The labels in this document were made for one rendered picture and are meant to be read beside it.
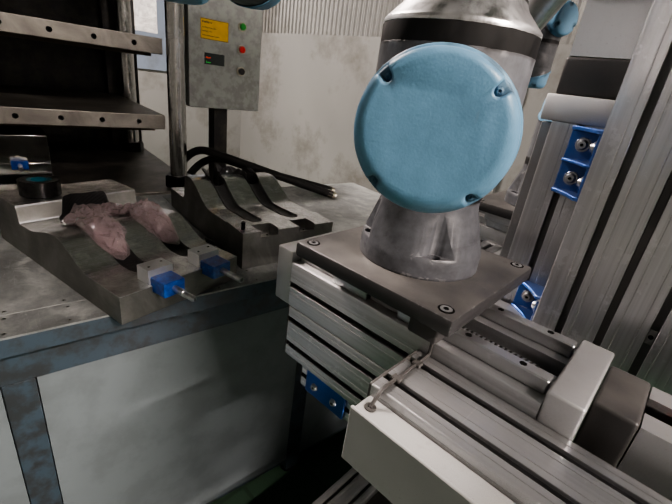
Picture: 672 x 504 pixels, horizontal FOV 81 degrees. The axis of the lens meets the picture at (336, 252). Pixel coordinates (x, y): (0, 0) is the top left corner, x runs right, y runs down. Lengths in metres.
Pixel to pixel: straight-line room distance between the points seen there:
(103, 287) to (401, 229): 0.54
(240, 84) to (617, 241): 1.53
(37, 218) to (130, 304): 0.38
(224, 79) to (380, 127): 1.52
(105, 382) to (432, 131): 0.84
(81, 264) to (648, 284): 0.87
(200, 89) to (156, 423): 1.21
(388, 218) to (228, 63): 1.41
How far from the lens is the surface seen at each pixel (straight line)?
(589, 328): 0.61
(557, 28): 1.19
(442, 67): 0.28
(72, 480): 1.13
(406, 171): 0.30
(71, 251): 0.88
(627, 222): 0.57
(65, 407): 0.99
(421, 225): 0.45
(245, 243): 0.93
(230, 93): 1.80
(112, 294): 0.78
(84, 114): 1.60
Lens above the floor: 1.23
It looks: 23 degrees down
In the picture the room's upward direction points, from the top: 8 degrees clockwise
